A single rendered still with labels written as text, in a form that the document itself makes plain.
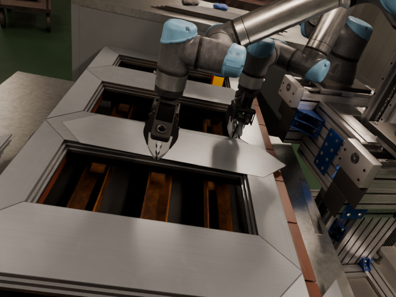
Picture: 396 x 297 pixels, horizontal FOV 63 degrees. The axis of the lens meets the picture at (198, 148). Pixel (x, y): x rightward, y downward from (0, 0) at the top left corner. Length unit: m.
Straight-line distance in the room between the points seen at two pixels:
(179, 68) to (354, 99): 0.98
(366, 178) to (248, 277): 0.49
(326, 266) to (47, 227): 0.79
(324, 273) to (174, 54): 0.76
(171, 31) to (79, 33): 1.19
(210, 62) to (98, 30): 1.17
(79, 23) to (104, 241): 1.32
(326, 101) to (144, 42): 0.95
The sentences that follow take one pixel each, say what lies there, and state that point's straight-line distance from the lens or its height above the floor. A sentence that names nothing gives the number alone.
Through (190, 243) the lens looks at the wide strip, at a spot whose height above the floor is 0.85.
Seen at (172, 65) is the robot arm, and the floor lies 1.18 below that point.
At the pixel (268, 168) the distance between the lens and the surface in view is 1.08.
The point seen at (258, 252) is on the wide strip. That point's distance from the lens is 0.81.
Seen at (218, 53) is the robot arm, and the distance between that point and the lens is 0.74.
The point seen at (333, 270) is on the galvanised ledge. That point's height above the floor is 0.68.
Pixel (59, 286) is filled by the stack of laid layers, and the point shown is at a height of 0.84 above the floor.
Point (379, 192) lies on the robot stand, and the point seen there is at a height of 0.89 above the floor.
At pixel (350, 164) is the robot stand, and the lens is 1.11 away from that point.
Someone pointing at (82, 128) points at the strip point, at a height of 0.85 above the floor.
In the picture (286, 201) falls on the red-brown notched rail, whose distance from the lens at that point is 1.02.
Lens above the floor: 1.44
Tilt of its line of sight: 34 degrees down
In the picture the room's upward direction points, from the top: 14 degrees clockwise
